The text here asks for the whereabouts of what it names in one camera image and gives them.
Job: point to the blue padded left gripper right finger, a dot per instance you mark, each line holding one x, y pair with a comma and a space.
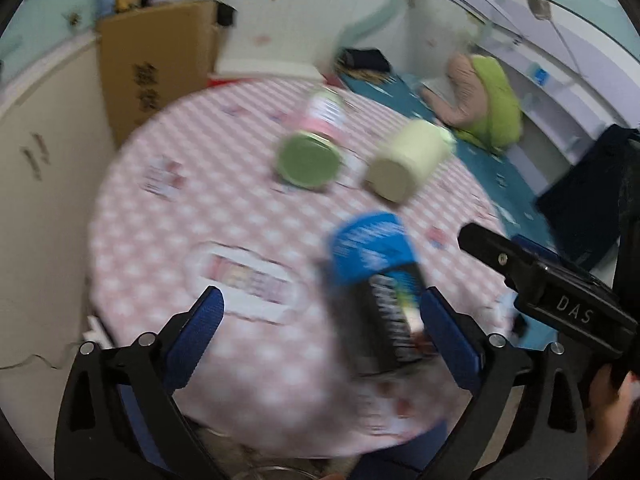
477, 366

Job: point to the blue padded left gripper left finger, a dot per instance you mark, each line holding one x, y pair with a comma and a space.
169, 446

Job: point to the blue black metal tin cup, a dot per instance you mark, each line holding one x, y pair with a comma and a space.
375, 284

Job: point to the pale green bottle-shaped cup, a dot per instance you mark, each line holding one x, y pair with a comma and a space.
404, 163

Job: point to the person's right hand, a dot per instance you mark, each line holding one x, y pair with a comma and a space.
613, 441

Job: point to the teal patterned bed sheet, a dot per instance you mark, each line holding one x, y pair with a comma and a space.
470, 186

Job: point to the pink checkered tablecloth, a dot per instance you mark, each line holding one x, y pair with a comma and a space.
191, 201

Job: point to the green pink rolled quilt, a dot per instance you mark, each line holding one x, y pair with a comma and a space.
485, 112

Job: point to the small blue box on shelf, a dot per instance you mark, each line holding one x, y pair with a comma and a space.
539, 75

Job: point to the cream low cabinet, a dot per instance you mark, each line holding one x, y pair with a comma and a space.
55, 147

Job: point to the pink green labelled can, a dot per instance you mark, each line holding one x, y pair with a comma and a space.
311, 155

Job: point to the red storage box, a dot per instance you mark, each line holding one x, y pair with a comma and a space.
221, 80

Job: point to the folded dark clothes stack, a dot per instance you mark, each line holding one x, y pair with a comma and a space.
368, 64

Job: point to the brown cardboard box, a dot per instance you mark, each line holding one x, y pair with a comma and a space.
153, 56

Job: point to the white board on red box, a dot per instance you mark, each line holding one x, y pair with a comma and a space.
265, 67

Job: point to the black clothes behind box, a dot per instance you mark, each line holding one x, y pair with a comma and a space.
225, 15

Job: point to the teal drawer cabinet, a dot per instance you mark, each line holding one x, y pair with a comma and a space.
38, 26

